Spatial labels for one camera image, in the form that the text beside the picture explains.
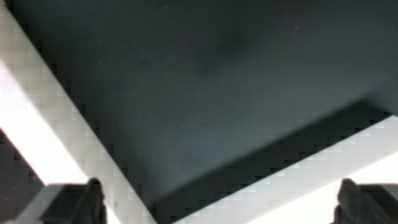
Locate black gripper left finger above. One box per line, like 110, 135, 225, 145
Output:
38, 178, 106, 224

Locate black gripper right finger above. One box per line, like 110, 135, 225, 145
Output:
333, 179, 398, 224

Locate white U-shaped fence frame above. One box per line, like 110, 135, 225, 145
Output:
0, 0, 398, 224

